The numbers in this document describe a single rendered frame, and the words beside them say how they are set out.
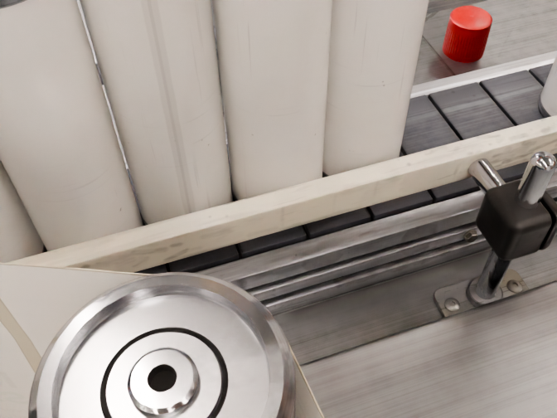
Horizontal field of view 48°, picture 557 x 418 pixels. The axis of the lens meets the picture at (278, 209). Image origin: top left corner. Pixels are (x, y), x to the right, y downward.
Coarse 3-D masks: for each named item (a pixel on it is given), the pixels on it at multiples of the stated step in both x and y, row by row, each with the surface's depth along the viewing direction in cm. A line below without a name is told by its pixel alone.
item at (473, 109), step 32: (448, 96) 41; (480, 96) 41; (512, 96) 41; (416, 128) 39; (448, 128) 39; (480, 128) 39; (416, 192) 36; (448, 192) 36; (320, 224) 34; (352, 224) 35; (192, 256) 33; (224, 256) 33
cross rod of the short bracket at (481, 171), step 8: (480, 160) 33; (472, 168) 33; (480, 168) 33; (488, 168) 33; (472, 176) 33; (480, 176) 33; (488, 176) 32; (496, 176) 32; (480, 184) 33; (488, 184) 32; (496, 184) 32
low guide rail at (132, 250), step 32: (512, 128) 34; (544, 128) 34; (416, 160) 32; (448, 160) 32; (512, 160) 34; (288, 192) 31; (320, 192) 31; (352, 192) 32; (384, 192) 33; (160, 224) 30; (192, 224) 30; (224, 224) 30; (256, 224) 31; (288, 224) 32; (32, 256) 29; (64, 256) 29; (96, 256) 29; (128, 256) 30; (160, 256) 30
